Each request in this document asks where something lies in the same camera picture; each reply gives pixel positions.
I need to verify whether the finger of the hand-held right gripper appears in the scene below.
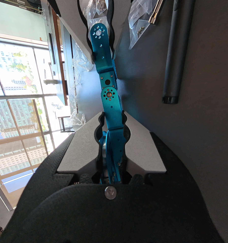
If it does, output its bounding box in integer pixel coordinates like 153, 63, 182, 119
106, 0, 135, 59
54, 0, 96, 65

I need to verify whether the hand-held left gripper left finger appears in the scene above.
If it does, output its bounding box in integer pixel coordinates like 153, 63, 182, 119
57, 112, 106, 175

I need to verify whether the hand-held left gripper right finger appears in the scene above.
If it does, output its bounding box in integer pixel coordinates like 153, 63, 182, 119
122, 111, 167, 175

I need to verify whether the blue toy robot arm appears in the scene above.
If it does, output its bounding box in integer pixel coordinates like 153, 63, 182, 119
90, 23, 126, 185

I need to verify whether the black cylindrical screwdriver handle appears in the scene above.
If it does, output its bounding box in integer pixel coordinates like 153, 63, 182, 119
161, 0, 196, 104

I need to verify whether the small clear zip bag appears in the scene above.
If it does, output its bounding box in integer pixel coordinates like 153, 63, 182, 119
132, 0, 158, 15
128, 8, 152, 50
85, 0, 99, 22
96, 0, 109, 20

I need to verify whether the crumpled clear plastic wrap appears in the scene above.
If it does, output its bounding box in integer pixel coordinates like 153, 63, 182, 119
68, 42, 94, 126

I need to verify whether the silver cross wrench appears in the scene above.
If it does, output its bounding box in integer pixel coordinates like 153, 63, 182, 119
148, 0, 165, 24

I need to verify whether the large window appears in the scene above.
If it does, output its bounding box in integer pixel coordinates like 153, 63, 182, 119
0, 31, 74, 211

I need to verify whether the dark chair frame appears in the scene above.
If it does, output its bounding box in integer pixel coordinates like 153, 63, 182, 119
58, 116, 75, 133

